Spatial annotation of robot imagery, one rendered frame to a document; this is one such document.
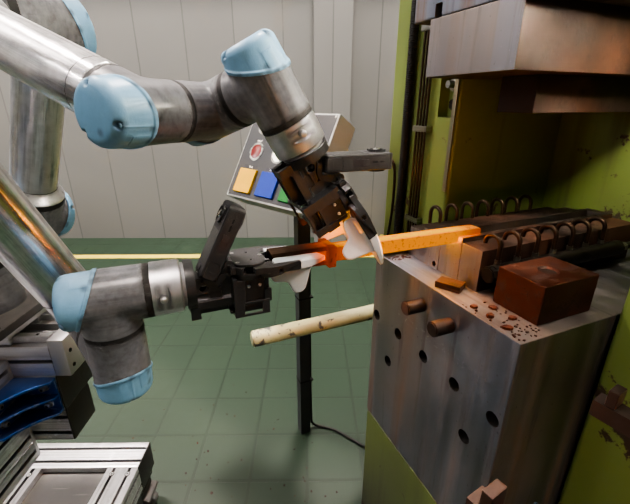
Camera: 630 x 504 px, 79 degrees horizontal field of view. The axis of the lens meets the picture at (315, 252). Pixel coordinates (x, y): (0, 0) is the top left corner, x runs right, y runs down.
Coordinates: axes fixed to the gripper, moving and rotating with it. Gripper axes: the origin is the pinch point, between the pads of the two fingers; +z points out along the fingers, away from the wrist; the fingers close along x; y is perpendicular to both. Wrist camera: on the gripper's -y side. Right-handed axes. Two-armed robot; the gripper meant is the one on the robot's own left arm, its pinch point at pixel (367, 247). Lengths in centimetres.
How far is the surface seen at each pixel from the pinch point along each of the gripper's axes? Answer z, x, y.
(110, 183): 8, -345, 82
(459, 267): 13.6, 3.1, -13.0
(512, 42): -18.0, 6.6, -30.6
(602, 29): -12.0, 7.7, -46.5
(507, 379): 18.9, 21.4, -3.1
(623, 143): 20, -2, -65
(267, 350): 93, -114, 39
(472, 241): 10.4, 3.1, -17.2
